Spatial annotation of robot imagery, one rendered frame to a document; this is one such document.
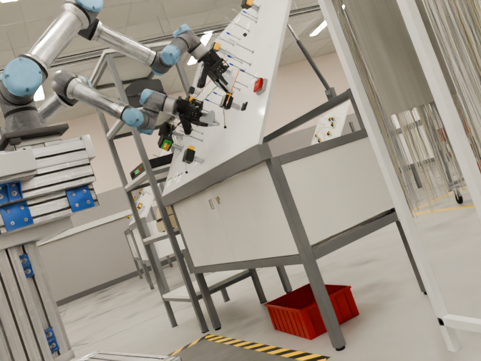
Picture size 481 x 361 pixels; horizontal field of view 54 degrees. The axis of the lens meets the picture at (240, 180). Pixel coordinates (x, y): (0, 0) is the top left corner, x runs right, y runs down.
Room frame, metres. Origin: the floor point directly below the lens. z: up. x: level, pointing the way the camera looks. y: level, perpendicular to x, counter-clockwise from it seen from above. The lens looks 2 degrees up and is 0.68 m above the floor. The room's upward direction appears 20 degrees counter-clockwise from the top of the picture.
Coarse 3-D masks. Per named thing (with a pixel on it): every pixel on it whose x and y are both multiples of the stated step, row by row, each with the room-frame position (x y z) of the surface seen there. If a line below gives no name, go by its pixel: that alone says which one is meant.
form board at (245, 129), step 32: (256, 0) 2.45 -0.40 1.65; (288, 0) 2.04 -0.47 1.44; (224, 32) 2.81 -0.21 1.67; (256, 32) 2.28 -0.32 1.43; (224, 64) 2.59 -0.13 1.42; (256, 64) 2.13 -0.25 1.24; (192, 96) 2.99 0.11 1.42; (256, 96) 2.01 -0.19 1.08; (224, 128) 2.24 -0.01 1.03; (256, 128) 1.89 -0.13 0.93; (224, 160) 2.10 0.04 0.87
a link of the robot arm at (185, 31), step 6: (186, 24) 2.00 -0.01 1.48; (180, 30) 1.97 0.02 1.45; (186, 30) 1.98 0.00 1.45; (192, 30) 2.01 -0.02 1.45; (174, 36) 2.00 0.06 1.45; (180, 36) 1.97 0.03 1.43; (186, 36) 1.98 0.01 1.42; (192, 36) 1.99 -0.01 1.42; (192, 42) 2.00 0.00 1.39; (198, 42) 2.01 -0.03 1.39; (192, 48) 2.01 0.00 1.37
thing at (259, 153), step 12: (264, 144) 1.85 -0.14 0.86; (240, 156) 1.95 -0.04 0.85; (252, 156) 1.88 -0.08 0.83; (264, 156) 1.84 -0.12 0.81; (216, 168) 2.15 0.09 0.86; (228, 168) 2.06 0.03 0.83; (240, 168) 1.98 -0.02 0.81; (192, 180) 2.41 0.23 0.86; (204, 180) 2.29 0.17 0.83; (216, 180) 2.19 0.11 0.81; (180, 192) 2.57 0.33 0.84; (192, 192) 2.45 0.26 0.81; (168, 204) 2.77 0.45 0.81
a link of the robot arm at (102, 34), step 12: (96, 24) 1.88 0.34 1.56; (84, 36) 1.90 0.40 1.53; (96, 36) 1.91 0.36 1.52; (108, 36) 1.92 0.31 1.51; (120, 36) 1.95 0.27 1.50; (120, 48) 1.96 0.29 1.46; (132, 48) 1.97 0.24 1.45; (144, 48) 2.00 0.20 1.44; (144, 60) 2.01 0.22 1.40; (156, 60) 2.03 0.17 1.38; (156, 72) 2.08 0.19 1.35
